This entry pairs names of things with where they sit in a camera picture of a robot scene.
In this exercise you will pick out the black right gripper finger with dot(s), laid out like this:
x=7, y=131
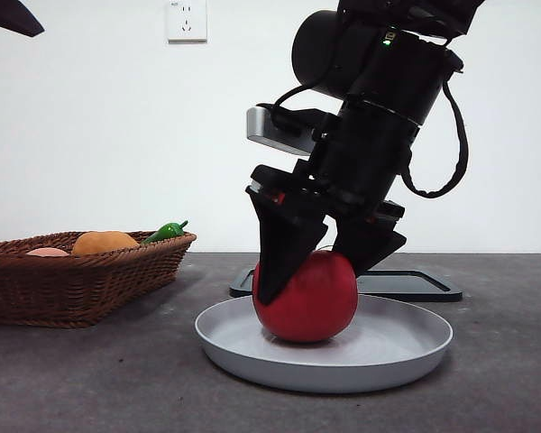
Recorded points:
x=284, y=243
x=369, y=245

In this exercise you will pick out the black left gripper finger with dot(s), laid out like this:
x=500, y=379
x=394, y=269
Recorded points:
x=9, y=15

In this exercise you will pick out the red tomato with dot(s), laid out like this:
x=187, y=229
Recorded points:
x=315, y=306

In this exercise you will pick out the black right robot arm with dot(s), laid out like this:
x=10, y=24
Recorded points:
x=387, y=90

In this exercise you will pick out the black rectangular tray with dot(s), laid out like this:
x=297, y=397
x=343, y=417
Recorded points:
x=410, y=286

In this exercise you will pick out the green chili pepper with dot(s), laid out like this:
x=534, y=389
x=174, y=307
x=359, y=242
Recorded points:
x=162, y=233

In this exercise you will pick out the grey round plate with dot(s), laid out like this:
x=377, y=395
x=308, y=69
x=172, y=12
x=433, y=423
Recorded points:
x=342, y=374

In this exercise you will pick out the orange round fruit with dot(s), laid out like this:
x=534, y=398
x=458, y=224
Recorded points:
x=103, y=242

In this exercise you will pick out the brown wicker basket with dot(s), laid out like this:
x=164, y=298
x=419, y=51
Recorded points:
x=72, y=288

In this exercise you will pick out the pink peach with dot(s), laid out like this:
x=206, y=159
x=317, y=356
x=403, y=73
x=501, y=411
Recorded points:
x=47, y=252

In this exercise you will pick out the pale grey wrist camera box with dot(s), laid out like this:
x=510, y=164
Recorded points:
x=259, y=124

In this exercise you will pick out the white wall socket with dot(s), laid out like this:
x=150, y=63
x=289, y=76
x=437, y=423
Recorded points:
x=187, y=22

